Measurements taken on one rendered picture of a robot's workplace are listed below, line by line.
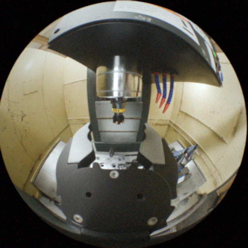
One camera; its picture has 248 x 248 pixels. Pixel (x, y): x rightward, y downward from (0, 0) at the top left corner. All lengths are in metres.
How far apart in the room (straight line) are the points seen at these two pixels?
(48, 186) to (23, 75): 1.23
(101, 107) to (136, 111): 0.35
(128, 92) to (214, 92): 1.01
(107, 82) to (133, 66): 0.08
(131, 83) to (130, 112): 0.56
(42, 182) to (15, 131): 0.62
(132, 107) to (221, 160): 1.20
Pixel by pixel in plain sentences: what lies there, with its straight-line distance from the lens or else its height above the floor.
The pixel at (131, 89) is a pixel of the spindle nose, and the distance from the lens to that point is 0.20.
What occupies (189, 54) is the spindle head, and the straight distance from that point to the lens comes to 0.18.
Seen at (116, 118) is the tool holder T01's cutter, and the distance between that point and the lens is 0.27.
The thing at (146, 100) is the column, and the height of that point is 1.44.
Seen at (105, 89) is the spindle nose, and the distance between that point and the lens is 0.20.
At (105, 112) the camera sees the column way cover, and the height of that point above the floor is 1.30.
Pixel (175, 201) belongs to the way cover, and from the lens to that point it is 0.99.
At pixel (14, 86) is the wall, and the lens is 1.07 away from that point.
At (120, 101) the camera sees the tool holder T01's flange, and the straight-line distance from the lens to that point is 0.25.
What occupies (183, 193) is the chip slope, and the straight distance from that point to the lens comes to 1.07.
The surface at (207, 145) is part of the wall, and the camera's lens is 1.08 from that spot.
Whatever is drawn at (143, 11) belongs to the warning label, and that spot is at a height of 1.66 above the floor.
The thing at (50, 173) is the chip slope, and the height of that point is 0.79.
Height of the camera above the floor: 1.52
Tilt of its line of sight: 27 degrees down
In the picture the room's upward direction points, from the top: 2 degrees clockwise
